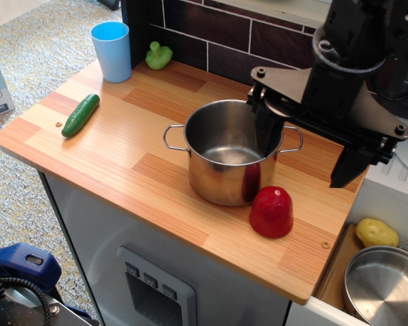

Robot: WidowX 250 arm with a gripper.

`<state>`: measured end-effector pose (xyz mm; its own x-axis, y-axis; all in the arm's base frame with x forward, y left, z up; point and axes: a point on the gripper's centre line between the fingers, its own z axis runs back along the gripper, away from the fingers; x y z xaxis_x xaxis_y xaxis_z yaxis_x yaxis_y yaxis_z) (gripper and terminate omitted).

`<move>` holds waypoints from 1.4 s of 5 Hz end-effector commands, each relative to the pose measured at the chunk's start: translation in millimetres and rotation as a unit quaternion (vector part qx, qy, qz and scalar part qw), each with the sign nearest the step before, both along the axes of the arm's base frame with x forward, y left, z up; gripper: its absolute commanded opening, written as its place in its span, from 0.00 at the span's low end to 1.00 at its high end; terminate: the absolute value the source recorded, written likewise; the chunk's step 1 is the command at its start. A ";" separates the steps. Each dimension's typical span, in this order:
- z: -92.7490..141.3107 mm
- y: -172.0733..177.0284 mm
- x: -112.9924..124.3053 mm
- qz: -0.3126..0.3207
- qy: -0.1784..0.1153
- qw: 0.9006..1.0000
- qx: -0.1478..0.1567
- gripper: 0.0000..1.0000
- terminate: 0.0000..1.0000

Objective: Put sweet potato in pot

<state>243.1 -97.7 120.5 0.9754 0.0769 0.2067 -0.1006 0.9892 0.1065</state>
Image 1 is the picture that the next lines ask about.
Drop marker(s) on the white dish rack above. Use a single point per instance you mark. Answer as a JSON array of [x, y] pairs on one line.
[[393, 175]]

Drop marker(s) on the green toy cucumber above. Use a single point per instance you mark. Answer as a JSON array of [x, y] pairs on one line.
[[80, 115]]

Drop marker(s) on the stainless steel pan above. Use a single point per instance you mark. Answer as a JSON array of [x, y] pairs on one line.
[[375, 286]]

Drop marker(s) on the light green toy vegetable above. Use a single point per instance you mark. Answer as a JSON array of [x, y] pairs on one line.
[[158, 56]]

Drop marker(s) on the yellow toy potato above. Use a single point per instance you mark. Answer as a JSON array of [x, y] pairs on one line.
[[374, 232]]

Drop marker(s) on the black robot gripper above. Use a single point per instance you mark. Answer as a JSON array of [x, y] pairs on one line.
[[332, 98]]

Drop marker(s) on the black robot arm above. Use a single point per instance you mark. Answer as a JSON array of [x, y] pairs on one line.
[[392, 77]]

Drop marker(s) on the red toy sweet potato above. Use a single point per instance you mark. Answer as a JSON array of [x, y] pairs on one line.
[[272, 212]]

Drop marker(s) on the stainless steel pot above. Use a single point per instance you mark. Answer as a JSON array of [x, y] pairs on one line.
[[225, 165]]

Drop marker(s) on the blue clamp tool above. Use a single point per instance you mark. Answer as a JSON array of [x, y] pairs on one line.
[[35, 265]]

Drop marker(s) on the blue plastic cup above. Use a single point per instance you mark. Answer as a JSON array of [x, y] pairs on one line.
[[112, 45]]

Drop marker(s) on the grey toy kitchen cabinet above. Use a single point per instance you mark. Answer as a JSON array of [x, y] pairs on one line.
[[135, 274]]

